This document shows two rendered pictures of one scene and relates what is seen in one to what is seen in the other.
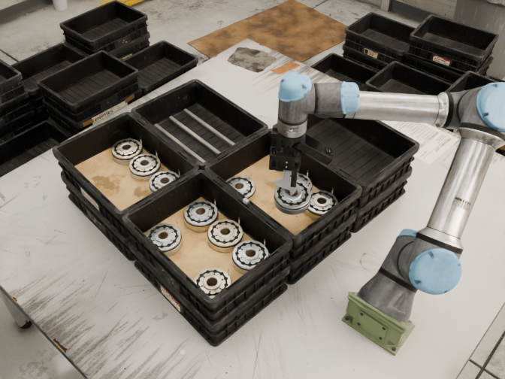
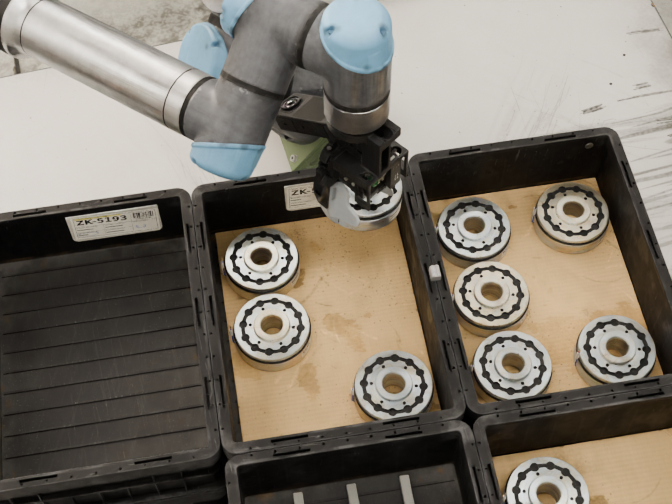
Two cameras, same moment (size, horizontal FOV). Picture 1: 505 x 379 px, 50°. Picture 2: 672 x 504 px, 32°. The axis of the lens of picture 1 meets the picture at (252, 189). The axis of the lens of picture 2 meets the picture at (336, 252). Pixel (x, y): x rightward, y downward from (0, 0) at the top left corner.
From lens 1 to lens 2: 1.84 m
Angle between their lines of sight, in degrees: 73
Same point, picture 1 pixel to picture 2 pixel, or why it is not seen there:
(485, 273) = (72, 103)
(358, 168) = (97, 319)
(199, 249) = (550, 310)
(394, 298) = not seen: hidden behind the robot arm
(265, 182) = (316, 393)
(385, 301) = not seen: hidden behind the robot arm
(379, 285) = (310, 76)
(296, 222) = (332, 267)
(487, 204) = not seen: outside the picture
